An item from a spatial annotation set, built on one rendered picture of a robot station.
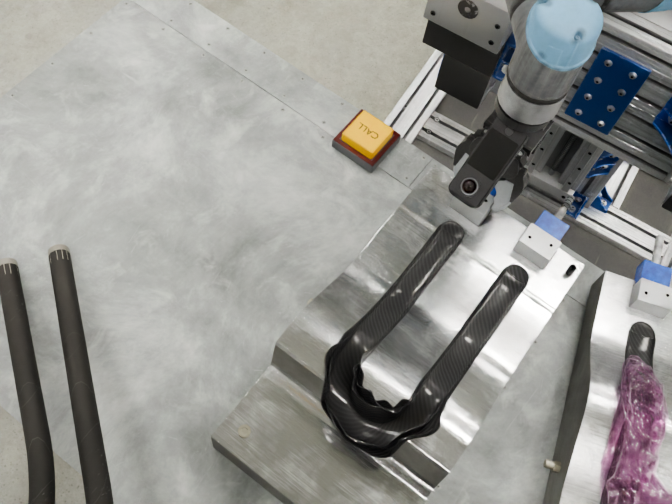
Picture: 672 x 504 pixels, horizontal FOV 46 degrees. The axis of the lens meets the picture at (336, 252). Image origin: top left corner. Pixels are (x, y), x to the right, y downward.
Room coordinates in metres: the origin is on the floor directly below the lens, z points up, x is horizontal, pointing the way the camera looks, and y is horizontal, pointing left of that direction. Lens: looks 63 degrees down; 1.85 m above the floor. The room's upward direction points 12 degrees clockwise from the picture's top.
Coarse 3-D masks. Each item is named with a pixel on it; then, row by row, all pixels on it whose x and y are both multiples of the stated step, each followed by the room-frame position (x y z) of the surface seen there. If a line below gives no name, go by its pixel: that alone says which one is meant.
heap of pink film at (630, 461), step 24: (624, 384) 0.38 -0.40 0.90; (648, 384) 0.38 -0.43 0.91; (624, 408) 0.34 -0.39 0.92; (648, 408) 0.34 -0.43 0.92; (624, 432) 0.31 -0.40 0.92; (648, 432) 0.31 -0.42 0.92; (624, 456) 0.28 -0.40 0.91; (648, 456) 0.29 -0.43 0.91; (600, 480) 0.25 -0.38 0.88; (624, 480) 0.25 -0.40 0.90; (648, 480) 0.26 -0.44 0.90
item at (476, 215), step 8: (456, 200) 0.59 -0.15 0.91; (488, 200) 0.60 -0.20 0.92; (456, 208) 0.59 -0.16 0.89; (464, 208) 0.59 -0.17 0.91; (472, 208) 0.58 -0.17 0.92; (480, 208) 0.58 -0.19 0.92; (488, 208) 0.59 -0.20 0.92; (464, 216) 0.58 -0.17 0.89; (472, 216) 0.58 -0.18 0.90; (480, 216) 0.58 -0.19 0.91; (480, 224) 0.59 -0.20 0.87
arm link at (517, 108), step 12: (504, 72) 0.64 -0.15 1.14; (504, 84) 0.62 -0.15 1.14; (504, 96) 0.61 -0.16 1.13; (516, 96) 0.59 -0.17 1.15; (504, 108) 0.60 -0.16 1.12; (516, 108) 0.59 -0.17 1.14; (528, 108) 0.59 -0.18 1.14; (540, 108) 0.59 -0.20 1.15; (552, 108) 0.59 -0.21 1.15; (516, 120) 0.59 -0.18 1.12; (528, 120) 0.59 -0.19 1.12; (540, 120) 0.59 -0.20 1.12
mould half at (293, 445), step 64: (448, 192) 0.62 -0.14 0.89; (384, 256) 0.50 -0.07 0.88; (512, 256) 0.54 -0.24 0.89; (320, 320) 0.37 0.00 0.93; (448, 320) 0.42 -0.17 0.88; (512, 320) 0.44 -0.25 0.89; (256, 384) 0.29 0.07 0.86; (320, 384) 0.29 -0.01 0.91; (384, 384) 0.30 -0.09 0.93; (256, 448) 0.21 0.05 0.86; (320, 448) 0.23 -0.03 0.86; (448, 448) 0.24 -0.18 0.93
